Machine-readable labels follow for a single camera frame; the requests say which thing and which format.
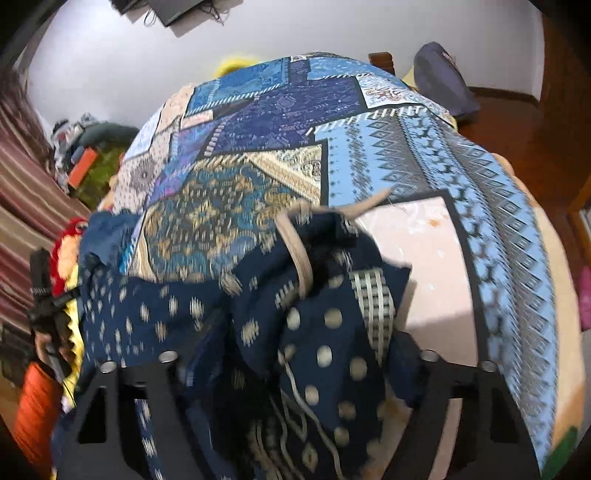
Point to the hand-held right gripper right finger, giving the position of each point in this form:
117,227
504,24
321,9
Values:
443,383

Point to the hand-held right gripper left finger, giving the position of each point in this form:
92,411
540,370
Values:
152,383

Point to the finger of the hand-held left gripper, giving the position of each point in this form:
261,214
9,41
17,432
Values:
41,272

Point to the navy patterned hoodie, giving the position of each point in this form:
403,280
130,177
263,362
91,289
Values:
277,346

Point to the person's left hand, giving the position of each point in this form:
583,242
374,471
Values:
67,355

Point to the red plush toy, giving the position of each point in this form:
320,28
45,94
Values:
62,251

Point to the yellow garment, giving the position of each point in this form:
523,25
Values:
74,332

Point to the blue garment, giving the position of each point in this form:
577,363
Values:
108,235

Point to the striped brown curtain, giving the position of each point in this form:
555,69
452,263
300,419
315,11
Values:
27,184

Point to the orange box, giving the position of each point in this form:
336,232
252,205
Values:
82,167

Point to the dark green cushion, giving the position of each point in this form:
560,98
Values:
111,134

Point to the blue patchwork blanket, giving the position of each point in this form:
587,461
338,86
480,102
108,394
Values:
415,152

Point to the grey backpack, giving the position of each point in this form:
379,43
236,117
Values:
445,81

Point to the wooden door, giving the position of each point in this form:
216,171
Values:
565,74

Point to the black wall television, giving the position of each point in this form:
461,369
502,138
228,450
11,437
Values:
127,4

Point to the small black wall monitor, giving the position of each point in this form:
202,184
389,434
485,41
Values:
178,10

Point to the wooden bed post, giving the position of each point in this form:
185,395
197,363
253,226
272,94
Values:
383,62

